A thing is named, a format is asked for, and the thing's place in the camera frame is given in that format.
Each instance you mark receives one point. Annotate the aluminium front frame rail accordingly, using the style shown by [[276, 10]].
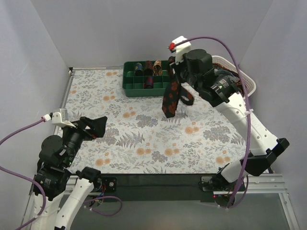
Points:
[[267, 183]]

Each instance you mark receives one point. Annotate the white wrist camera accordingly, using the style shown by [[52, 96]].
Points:
[[59, 117], [179, 50]]

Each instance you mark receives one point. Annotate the green compartment organizer tray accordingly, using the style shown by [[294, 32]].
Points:
[[133, 86]]

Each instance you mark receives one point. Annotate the gold patterned rolled tie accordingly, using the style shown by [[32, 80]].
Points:
[[157, 68]]

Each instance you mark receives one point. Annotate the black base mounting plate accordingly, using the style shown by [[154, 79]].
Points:
[[163, 187]]

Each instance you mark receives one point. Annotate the tangled ties in basket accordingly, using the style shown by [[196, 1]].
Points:
[[233, 72]]

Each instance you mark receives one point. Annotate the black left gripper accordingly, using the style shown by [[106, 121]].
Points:
[[84, 129]]

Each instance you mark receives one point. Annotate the floral patterned table mat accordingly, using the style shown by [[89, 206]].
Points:
[[140, 139]]

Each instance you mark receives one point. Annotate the black tie orange flowers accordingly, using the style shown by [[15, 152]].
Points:
[[174, 92]]

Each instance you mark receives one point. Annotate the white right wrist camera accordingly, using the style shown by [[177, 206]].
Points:
[[179, 50]]

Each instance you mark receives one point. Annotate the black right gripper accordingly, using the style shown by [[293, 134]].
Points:
[[182, 72]]

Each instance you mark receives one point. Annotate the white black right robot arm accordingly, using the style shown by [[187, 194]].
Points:
[[219, 88]]

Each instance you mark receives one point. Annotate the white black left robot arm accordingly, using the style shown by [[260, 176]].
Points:
[[56, 156]]

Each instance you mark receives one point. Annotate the white perforated plastic basket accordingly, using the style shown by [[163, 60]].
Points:
[[249, 82]]

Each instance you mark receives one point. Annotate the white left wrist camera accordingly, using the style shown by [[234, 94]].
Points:
[[59, 117]]

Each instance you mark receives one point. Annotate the red navy striped rolled tie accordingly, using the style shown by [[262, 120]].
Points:
[[148, 83]]

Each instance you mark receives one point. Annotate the dark red rolled tie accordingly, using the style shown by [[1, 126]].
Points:
[[148, 68]]

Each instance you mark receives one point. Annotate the navy patterned rolled tie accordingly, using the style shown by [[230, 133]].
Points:
[[138, 69]]

